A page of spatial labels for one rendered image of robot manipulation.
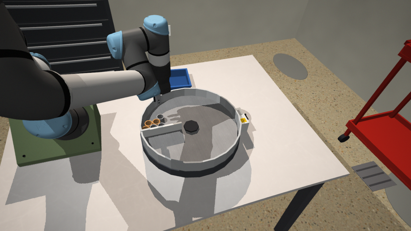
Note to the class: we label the blue crate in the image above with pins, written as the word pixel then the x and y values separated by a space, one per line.
pixel 180 79

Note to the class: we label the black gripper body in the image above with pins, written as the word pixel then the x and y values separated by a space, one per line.
pixel 162 71

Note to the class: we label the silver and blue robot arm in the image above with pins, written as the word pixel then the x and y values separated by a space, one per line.
pixel 51 105

